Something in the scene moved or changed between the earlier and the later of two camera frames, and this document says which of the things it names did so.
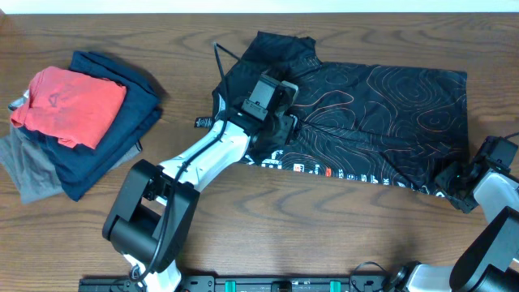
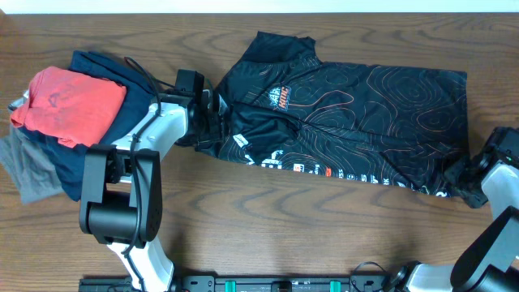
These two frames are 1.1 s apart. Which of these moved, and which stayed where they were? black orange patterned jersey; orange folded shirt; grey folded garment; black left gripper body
Moved: black left gripper body
Stayed: grey folded garment; orange folded shirt; black orange patterned jersey
